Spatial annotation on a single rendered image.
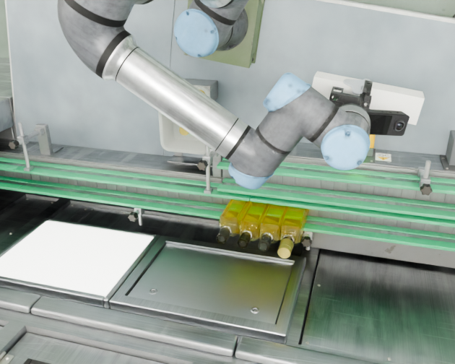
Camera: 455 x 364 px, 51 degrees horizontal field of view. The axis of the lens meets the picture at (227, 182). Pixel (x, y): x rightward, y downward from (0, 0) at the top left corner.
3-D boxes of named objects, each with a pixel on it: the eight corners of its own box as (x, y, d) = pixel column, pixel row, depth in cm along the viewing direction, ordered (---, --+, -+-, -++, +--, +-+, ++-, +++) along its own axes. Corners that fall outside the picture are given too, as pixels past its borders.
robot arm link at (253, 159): (27, 45, 84) (253, 205, 87) (47, -10, 79) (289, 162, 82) (62, 33, 94) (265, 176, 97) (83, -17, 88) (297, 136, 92)
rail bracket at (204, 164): (211, 182, 153) (198, 199, 142) (209, 131, 145) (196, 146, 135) (219, 183, 152) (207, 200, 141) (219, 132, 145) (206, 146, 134)
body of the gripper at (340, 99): (334, 84, 101) (328, 98, 91) (375, 92, 99) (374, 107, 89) (326, 118, 104) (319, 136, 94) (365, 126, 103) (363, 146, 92)
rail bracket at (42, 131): (53, 151, 178) (12, 175, 159) (45, 107, 171) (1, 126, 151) (63, 152, 177) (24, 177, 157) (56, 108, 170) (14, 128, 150)
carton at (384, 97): (317, 71, 113) (313, 76, 107) (422, 91, 108) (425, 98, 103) (311, 96, 115) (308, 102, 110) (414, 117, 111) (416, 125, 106)
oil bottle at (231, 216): (237, 204, 154) (217, 237, 135) (236, 188, 151) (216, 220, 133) (253, 205, 152) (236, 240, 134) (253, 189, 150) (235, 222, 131)
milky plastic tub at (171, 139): (170, 141, 166) (160, 150, 158) (166, 76, 156) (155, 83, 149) (219, 146, 161) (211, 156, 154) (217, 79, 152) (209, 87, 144)
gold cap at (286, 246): (278, 245, 128) (274, 254, 124) (284, 235, 126) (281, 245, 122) (289, 252, 127) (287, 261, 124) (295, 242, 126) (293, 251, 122)
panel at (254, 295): (47, 224, 167) (-25, 282, 138) (45, 217, 166) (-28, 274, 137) (305, 265, 144) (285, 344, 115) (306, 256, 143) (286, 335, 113)
